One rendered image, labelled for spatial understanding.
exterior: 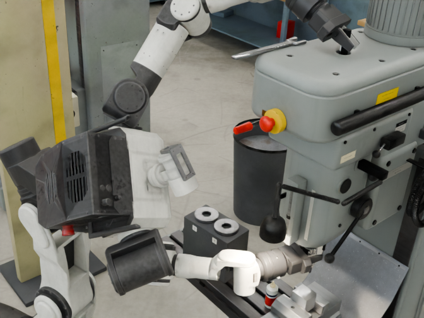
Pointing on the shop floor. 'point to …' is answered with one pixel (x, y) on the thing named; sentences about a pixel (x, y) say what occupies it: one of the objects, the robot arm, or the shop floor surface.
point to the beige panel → (33, 114)
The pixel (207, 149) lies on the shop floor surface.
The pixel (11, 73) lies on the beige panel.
